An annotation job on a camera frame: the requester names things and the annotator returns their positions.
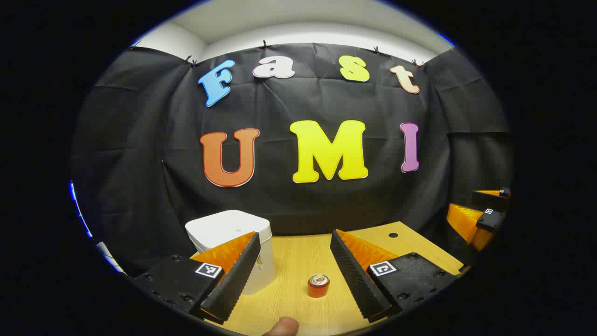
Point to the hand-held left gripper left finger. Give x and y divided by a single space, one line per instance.
233 280

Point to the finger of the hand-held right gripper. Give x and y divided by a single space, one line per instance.
489 199
461 221

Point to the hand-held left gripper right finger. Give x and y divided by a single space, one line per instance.
357 275

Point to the red pop can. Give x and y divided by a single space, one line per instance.
318 285

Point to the white desktop garbage bin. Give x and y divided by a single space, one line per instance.
224 228

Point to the wooden desktop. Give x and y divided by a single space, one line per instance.
298 261

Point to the black backdrop cloth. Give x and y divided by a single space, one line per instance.
303 205

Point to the white device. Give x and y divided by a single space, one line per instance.
109 256

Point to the lit monitor screen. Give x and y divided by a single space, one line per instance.
79 210

